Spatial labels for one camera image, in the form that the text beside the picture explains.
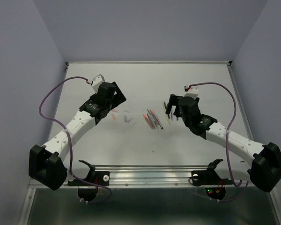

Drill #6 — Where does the light purple pen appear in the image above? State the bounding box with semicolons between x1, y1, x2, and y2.
147;109;158;129

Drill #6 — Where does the orange red highlighter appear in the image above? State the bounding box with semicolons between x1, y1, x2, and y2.
143;115;155;129

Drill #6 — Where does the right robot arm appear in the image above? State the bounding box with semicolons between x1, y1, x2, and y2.
166;94;281;192

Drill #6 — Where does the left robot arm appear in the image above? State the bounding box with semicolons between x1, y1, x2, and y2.
29;82;126;190

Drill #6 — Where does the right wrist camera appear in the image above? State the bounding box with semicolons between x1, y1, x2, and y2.
184;85;199;99

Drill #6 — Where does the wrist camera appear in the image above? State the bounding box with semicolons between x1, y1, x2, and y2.
184;85;199;99
91;74;105;93

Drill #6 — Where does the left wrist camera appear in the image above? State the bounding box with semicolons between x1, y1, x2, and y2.
91;74;105;93

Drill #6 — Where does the aluminium rail frame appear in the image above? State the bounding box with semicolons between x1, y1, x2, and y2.
24;62;280;225

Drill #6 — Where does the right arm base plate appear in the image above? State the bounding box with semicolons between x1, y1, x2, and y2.
188;159;232;202

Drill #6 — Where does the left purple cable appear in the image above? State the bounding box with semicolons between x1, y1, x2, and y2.
38;76;112;204

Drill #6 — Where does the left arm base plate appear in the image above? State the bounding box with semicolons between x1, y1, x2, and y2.
67;159;112;205

